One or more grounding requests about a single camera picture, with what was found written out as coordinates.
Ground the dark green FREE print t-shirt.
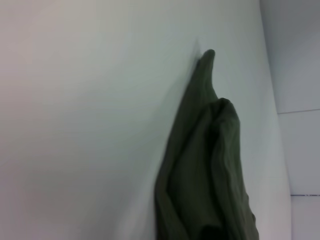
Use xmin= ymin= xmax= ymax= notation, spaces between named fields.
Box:
xmin=154 ymin=48 xmax=261 ymax=240

